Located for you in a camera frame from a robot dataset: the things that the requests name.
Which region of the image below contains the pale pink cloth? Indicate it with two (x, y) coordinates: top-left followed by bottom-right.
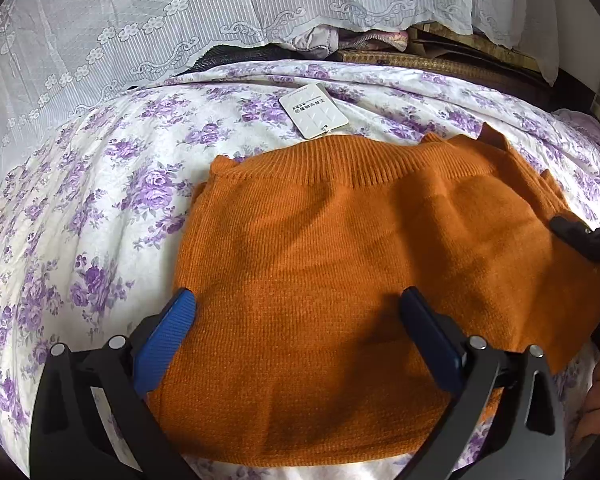
(291, 24), (342, 59)

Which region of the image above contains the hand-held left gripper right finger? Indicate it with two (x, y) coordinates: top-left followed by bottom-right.
(399, 286), (566, 480)

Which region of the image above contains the purple floral bed sheet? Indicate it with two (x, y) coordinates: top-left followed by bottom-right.
(0, 57), (600, 480)

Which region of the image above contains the brown cardboard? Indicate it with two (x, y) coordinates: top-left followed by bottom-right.
(409, 22), (487, 57)

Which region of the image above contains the dark cloth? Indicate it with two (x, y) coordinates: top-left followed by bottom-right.
(172, 44), (303, 80)

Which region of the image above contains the woven bamboo mat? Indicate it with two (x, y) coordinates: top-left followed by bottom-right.
(337, 49), (548, 92)

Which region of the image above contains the white draped cloth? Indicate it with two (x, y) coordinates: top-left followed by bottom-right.
(470, 0), (600, 87)

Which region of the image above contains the white paper hang tag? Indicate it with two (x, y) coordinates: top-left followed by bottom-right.
(279, 82), (349, 140)

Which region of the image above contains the pink striped fabric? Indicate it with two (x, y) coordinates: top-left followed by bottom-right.
(337, 29), (412, 52)

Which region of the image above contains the white lace cloth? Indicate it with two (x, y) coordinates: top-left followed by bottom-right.
(0, 0), (475, 163)

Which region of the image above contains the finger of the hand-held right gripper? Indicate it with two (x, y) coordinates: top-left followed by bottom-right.
(549, 215), (600, 267)

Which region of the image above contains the dark wooden bed frame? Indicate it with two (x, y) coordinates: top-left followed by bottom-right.
(517, 67), (597, 113)

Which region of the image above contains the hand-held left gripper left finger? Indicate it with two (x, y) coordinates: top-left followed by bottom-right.
(30, 287), (198, 480)

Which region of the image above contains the orange knit cardigan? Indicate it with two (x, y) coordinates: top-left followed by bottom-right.
(147, 122), (600, 468)

